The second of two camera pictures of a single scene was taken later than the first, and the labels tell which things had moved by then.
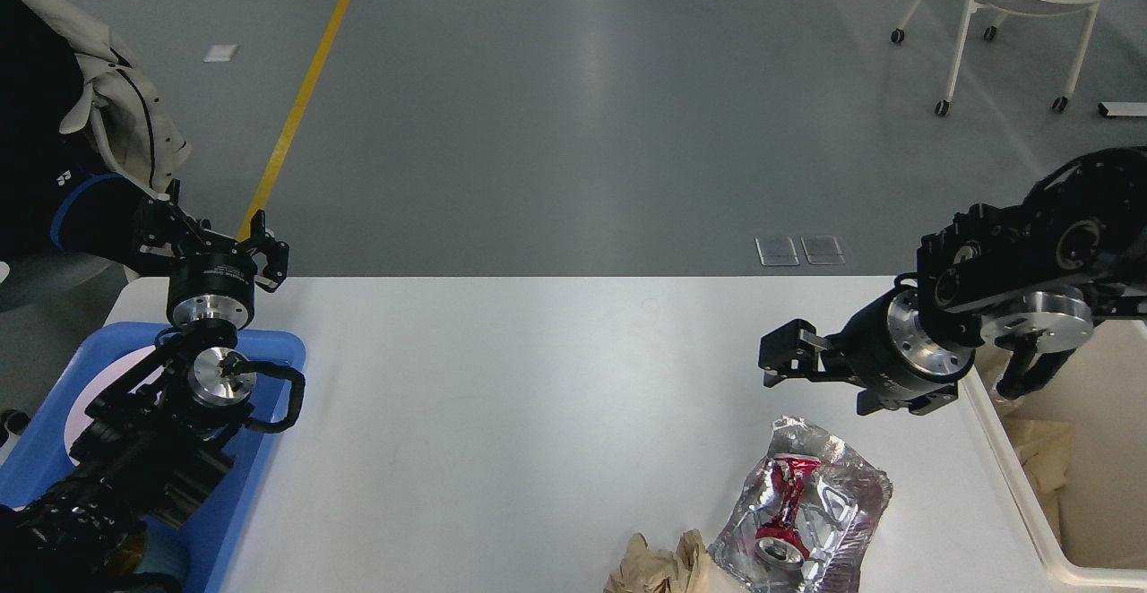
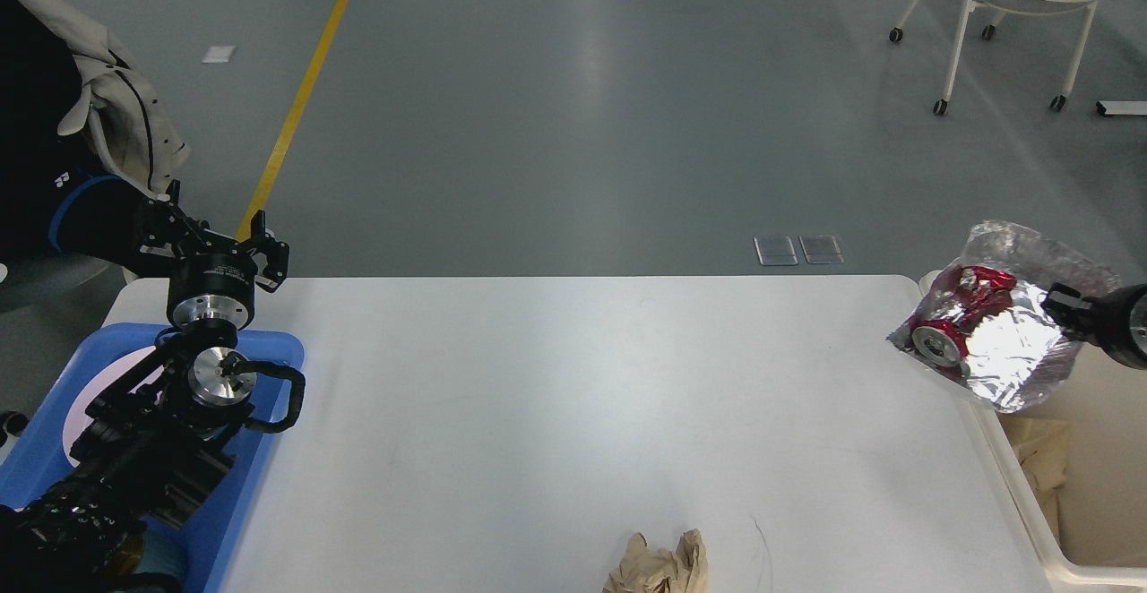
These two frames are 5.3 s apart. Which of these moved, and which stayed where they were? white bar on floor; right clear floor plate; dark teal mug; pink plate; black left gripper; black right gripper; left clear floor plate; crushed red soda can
Moved: crushed red soda can; black right gripper
Stayed: pink plate; white bar on floor; dark teal mug; left clear floor plate; right clear floor plate; black left gripper
